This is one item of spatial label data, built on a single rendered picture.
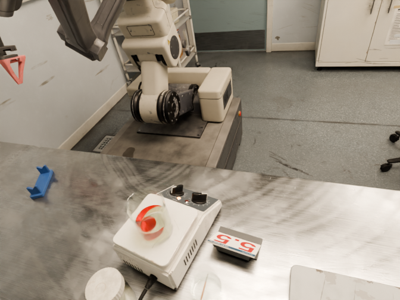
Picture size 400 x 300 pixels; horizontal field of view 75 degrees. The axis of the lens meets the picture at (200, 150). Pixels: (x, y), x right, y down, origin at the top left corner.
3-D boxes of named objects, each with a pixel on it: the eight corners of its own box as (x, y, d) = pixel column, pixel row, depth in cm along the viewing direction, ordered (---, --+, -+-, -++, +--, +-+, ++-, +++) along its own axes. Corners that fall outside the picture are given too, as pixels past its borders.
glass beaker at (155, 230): (147, 215, 50) (134, 185, 44) (179, 218, 48) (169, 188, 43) (133, 249, 45) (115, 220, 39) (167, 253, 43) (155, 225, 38)
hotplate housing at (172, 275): (175, 191, 65) (168, 168, 59) (223, 208, 59) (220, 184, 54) (115, 274, 51) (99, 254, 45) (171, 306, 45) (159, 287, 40)
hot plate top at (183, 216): (150, 194, 54) (149, 191, 54) (200, 212, 49) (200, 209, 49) (111, 243, 47) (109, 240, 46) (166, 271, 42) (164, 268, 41)
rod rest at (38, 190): (42, 173, 77) (36, 165, 75) (53, 171, 77) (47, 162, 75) (31, 199, 70) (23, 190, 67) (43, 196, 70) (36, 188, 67)
